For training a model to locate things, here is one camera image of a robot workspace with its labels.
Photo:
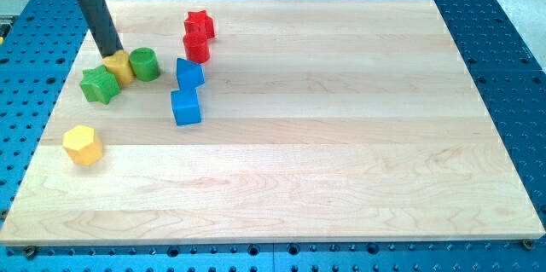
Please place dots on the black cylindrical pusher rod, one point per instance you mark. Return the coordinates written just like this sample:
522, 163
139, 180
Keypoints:
101, 26

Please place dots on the blue triangle block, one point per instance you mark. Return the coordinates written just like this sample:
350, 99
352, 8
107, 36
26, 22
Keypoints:
189, 74

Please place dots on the light wooden board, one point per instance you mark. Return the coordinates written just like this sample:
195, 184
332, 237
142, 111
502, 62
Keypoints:
321, 120

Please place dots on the blue cube block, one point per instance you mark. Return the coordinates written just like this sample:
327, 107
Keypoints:
185, 107

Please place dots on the red cylinder block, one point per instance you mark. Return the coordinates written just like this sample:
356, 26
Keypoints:
196, 47

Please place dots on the red star block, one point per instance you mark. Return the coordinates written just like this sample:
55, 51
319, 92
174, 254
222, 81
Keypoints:
201, 22

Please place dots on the green cylinder block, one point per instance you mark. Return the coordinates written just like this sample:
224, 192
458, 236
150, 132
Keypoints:
144, 64

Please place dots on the yellow heart block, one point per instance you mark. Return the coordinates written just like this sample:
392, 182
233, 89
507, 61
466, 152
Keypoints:
119, 65

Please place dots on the green star block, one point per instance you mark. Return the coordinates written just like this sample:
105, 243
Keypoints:
98, 84

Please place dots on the yellow hexagon block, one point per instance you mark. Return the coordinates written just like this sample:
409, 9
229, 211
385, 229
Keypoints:
83, 145

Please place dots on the left board clamp screw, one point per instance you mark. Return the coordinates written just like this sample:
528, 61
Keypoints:
30, 252

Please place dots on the board clamp screw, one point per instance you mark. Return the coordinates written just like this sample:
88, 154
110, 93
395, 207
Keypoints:
528, 245
30, 252

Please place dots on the right board clamp screw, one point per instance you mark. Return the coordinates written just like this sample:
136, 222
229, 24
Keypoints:
528, 245

